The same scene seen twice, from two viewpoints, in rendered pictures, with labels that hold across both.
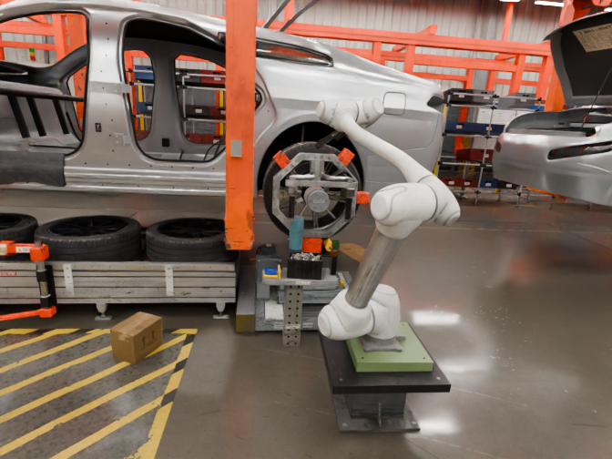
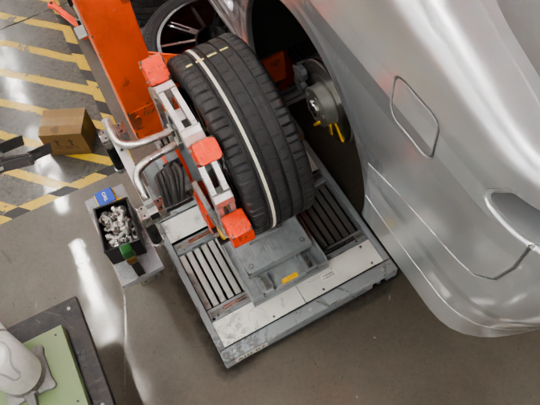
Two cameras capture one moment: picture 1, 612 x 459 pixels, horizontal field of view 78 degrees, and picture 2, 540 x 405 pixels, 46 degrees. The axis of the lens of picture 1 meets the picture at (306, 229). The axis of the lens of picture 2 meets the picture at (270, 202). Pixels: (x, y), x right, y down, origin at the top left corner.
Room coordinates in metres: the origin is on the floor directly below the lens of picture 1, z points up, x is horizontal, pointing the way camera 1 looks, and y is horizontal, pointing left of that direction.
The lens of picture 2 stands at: (2.39, -1.32, 2.63)
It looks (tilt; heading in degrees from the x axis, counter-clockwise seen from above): 60 degrees down; 79
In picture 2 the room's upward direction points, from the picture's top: 10 degrees counter-clockwise
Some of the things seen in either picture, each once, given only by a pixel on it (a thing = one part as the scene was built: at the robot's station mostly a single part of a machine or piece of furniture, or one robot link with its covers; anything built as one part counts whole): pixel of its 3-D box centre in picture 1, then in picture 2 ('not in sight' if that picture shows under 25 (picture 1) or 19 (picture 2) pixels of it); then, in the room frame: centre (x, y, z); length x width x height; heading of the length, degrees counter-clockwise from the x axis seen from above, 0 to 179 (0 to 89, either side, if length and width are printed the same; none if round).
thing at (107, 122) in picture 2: (303, 169); (136, 120); (2.28, 0.04, 1.03); 0.19 x 0.18 x 0.11; 8
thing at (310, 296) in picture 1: (310, 287); (263, 237); (2.59, -0.05, 0.13); 0.50 x 0.36 x 0.10; 98
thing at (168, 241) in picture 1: (194, 242); (214, 51); (2.69, 0.83, 0.39); 0.66 x 0.66 x 0.24
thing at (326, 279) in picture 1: (299, 277); (123, 234); (2.05, 0.02, 0.44); 0.43 x 0.17 x 0.03; 98
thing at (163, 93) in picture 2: (314, 196); (194, 157); (2.42, -0.04, 0.85); 0.54 x 0.07 x 0.54; 98
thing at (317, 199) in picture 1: (316, 198); (175, 167); (2.34, -0.05, 0.85); 0.21 x 0.14 x 0.14; 8
